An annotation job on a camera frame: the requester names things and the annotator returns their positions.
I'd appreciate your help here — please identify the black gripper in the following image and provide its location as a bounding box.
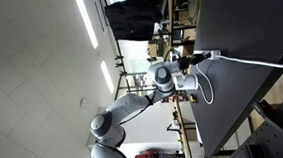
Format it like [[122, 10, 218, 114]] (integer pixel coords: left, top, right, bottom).
[[177, 51, 212, 69]]

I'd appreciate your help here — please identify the white power strip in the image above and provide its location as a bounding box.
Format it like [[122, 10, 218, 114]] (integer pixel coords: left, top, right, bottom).
[[193, 48, 222, 62]]

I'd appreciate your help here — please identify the grey cylindrical cup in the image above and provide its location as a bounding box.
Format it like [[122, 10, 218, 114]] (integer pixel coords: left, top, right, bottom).
[[173, 73, 200, 92]]

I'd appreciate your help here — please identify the red and black tool rack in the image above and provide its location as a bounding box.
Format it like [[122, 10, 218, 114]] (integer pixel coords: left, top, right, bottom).
[[160, 89, 188, 104]]

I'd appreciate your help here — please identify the wooden workbench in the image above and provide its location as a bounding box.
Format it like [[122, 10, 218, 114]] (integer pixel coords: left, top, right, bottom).
[[164, 0, 176, 35], [173, 99, 193, 158]]

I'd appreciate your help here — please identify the black hanging cloth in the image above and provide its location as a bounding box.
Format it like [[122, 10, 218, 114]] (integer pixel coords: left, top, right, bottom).
[[103, 0, 167, 44]]

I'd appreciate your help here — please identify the short ceiling light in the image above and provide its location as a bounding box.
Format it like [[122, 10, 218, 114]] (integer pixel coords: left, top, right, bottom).
[[99, 59, 115, 96]]

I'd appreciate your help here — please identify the red machine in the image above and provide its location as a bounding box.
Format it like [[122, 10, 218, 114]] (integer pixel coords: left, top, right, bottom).
[[132, 146, 185, 158]]

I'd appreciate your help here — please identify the black perforated board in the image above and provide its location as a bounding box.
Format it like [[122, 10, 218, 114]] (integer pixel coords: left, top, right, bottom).
[[221, 91, 283, 158]]

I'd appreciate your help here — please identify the long ceiling light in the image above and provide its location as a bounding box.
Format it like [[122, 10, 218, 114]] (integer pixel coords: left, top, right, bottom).
[[75, 0, 99, 51]]

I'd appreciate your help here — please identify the round ceiling detector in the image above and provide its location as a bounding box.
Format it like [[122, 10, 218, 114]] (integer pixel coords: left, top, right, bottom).
[[79, 97, 90, 109]]

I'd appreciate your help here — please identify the white kettle cable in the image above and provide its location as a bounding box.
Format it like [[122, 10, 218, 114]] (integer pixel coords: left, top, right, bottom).
[[195, 62, 215, 106]]

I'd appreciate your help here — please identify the white power strip cable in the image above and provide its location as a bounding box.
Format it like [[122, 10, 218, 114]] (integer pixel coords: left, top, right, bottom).
[[219, 49, 283, 74]]

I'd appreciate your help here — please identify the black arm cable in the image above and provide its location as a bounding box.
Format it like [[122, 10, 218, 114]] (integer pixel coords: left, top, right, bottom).
[[117, 93, 157, 126]]

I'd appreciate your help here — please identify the black pole frame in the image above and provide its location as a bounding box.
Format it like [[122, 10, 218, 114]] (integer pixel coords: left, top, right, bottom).
[[97, 0, 132, 103]]

